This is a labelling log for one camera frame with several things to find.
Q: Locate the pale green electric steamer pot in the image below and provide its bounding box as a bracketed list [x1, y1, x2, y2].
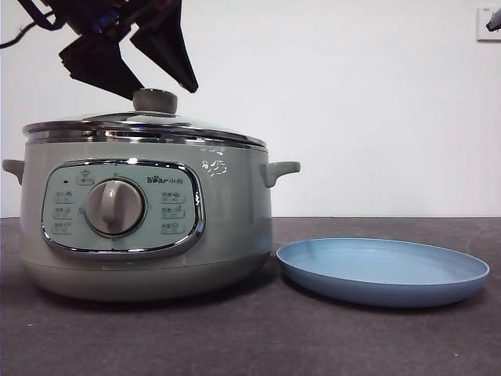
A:
[2, 135, 301, 302]

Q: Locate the glass lid with green knob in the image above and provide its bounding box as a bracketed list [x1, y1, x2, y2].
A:
[22, 89, 269, 146]

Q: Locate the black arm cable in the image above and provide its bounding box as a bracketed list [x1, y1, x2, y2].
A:
[0, 11, 56, 50]

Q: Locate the white wall socket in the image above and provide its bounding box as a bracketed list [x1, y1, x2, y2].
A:
[477, 6, 501, 42]

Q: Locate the blue round plate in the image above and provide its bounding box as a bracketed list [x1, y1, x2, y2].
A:
[276, 237, 491, 308]

